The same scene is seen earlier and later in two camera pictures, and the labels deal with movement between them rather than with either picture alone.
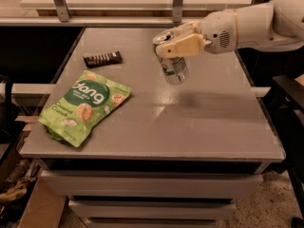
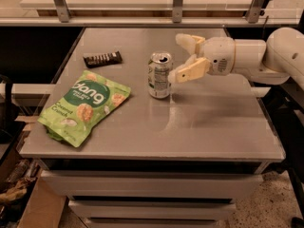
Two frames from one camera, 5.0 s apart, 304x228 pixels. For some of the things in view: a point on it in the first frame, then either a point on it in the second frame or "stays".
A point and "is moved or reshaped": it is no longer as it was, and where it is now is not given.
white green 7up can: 175,69 is moved or reshaped
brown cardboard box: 46,207 stays
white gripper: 218,32 to 218,55
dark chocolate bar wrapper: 96,61 stays
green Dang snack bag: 82,107 stays
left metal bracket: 60,2 stays
